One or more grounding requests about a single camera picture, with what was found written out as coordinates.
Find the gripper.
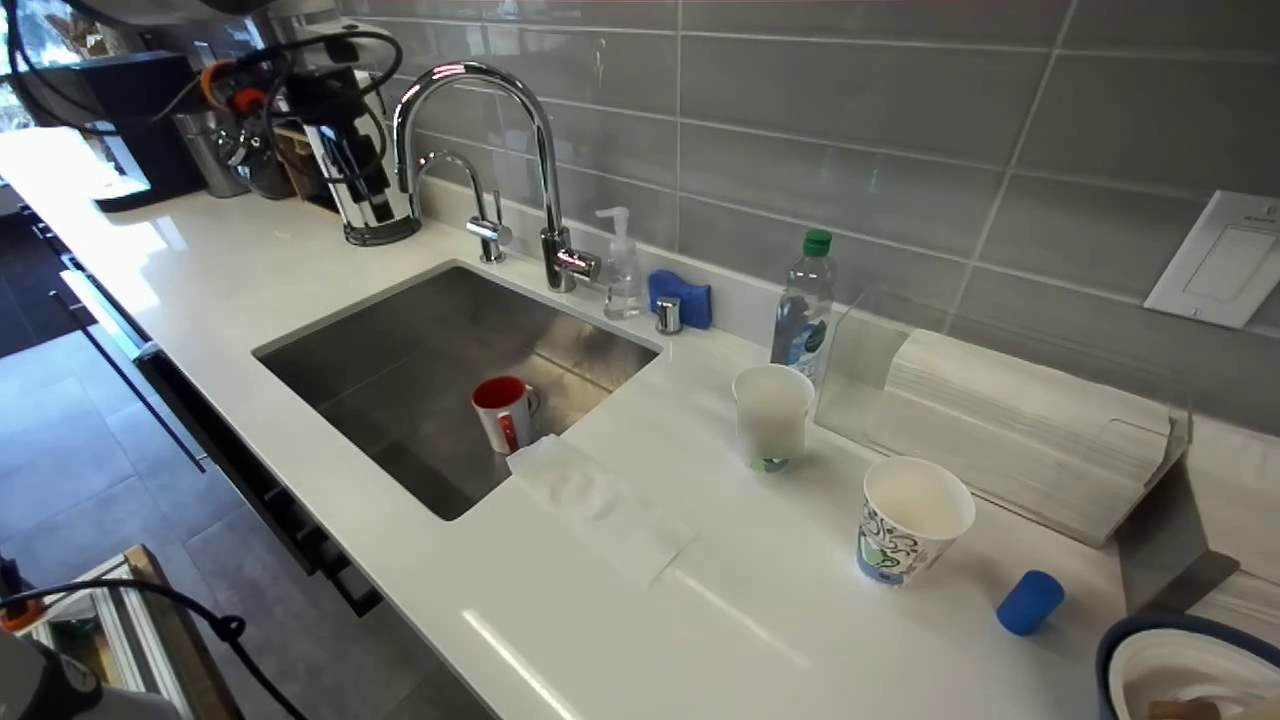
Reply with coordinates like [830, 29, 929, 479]
[284, 68, 393, 227]

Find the small chrome tap faucet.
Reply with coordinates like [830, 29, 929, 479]
[417, 150, 514, 265]

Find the tall chrome tap faucet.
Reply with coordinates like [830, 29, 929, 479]
[393, 62, 602, 294]

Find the brown box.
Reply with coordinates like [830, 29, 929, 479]
[270, 120, 327, 205]

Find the steel canister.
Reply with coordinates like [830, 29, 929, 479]
[173, 104, 252, 200]

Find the steel sink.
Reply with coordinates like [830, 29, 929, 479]
[251, 259, 664, 523]

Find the black coffee machine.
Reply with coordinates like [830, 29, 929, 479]
[58, 51, 208, 214]

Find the red and white mug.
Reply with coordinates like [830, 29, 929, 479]
[471, 375, 542, 457]

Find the clear soap pump bottle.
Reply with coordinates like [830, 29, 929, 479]
[595, 206, 647, 322]

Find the window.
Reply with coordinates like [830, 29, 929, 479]
[0, 0, 105, 135]

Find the blue sponge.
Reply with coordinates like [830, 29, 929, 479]
[647, 269, 714, 331]

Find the white paper towel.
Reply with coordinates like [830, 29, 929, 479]
[506, 434, 697, 588]

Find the clear bottle with green cap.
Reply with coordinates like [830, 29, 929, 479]
[769, 229, 837, 389]

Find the plain white paper cup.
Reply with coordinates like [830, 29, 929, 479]
[732, 363, 817, 474]

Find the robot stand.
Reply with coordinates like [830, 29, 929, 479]
[18, 545, 243, 720]

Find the patterned paper cup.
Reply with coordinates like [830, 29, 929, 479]
[856, 456, 977, 589]

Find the stack of folded paper towels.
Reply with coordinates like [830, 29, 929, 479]
[868, 328, 1173, 547]

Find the blue bottle cap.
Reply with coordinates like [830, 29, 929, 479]
[995, 569, 1067, 638]

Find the clear acrylic towel holder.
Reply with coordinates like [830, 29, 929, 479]
[814, 288, 1242, 617]

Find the white bowl with blue rim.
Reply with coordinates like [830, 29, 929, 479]
[1094, 611, 1280, 720]

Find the black drawer handle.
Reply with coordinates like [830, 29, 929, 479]
[48, 288, 209, 474]

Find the white wall switch plate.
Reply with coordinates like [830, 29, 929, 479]
[1144, 189, 1280, 330]

